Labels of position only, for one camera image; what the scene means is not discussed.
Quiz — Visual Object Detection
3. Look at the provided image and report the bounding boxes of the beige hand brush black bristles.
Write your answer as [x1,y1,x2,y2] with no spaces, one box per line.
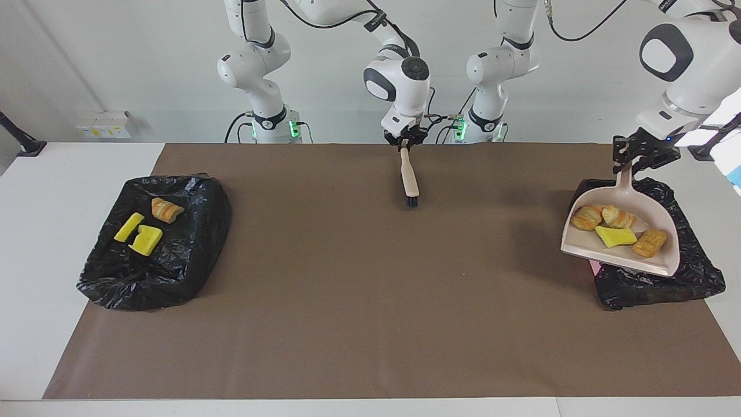
[399,148,420,209]

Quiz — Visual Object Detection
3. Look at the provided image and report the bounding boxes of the beige plastic dustpan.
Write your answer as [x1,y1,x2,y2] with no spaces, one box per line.
[560,161,681,278]

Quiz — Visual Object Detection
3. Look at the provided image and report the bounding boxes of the pale crumpled trash lump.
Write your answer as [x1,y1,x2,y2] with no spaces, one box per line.
[602,205,637,230]

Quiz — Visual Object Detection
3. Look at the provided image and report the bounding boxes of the tan crumpled trash lump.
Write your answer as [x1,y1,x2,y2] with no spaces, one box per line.
[570,204,604,232]

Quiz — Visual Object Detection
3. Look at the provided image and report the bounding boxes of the black bag lined pink bin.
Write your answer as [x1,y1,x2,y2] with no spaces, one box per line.
[568,177,727,311]

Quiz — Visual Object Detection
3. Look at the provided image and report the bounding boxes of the black clamp stand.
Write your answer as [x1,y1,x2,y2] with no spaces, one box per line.
[0,110,47,158]
[688,112,741,162]

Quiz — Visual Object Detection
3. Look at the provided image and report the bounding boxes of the small yellow sponge piece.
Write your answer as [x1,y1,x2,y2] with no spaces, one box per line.
[595,225,638,249]

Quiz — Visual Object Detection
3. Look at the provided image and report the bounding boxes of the brown bread roll piece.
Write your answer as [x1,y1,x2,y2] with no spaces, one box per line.
[632,228,667,258]

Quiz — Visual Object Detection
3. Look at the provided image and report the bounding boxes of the brown table mat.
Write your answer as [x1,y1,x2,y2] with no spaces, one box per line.
[43,144,741,400]

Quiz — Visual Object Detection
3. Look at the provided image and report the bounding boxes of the striped orange bread piece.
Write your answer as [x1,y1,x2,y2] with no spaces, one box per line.
[151,197,186,224]

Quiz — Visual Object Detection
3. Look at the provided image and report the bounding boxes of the notched yellow sponge piece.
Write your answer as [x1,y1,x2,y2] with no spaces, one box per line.
[128,225,164,257]

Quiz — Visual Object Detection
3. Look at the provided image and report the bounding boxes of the yellow sponge wedge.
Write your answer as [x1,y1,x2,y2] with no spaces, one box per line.
[113,213,145,243]

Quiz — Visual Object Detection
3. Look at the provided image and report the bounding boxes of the black left base cable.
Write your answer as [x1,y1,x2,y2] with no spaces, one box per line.
[434,113,467,144]

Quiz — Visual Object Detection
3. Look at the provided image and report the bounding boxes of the black base cable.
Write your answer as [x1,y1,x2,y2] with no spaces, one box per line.
[434,113,467,144]
[225,112,255,144]

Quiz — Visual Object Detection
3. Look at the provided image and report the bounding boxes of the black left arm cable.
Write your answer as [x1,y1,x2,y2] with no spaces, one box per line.
[543,0,630,43]

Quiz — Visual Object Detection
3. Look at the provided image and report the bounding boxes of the black right base cable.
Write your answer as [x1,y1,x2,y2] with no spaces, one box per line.
[225,112,255,144]

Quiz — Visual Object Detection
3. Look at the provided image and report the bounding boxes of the white wall socket box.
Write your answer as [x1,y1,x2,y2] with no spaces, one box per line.
[75,111,138,140]

